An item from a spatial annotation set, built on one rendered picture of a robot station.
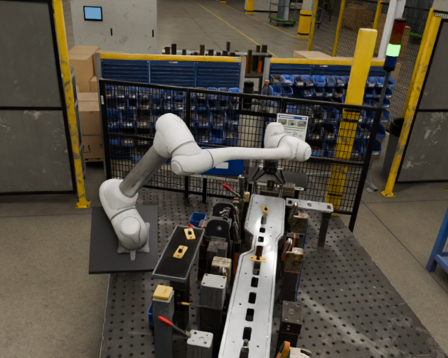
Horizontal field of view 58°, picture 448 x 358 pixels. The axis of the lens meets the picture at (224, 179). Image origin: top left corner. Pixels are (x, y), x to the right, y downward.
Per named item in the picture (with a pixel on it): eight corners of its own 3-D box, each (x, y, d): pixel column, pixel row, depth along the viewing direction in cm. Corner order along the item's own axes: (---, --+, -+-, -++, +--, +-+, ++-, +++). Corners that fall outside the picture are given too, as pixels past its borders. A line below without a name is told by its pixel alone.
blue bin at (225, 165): (243, 175, 277) (244, 158, 271) (198, 173, 276) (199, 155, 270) (242, 165, 291) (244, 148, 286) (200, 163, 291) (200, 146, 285)
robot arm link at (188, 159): (217, 161, 187) (203, 138, 190) (185, 171, 176) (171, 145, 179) (205, 175, 197) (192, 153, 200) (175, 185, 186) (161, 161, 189)
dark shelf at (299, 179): (306, 191, 268) (306, 187, 267) (173, 175, 279) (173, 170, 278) (306, 177, 288) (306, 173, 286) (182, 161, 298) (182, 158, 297)
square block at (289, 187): (288, 235, 275) (295, 188, 259) (276, 233, 276) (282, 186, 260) (288, 228, 282) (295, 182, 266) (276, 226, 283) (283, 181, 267)
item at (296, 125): (304, 158, 281) (310, 115, 268) (271, 153, 284) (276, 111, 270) (304, 156, 283) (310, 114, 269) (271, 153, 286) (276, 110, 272)
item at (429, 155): (385, 197, 481) (434, 16, 391) (379, 191, 494) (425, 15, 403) (462, 194, 500) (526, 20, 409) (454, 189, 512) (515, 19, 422)
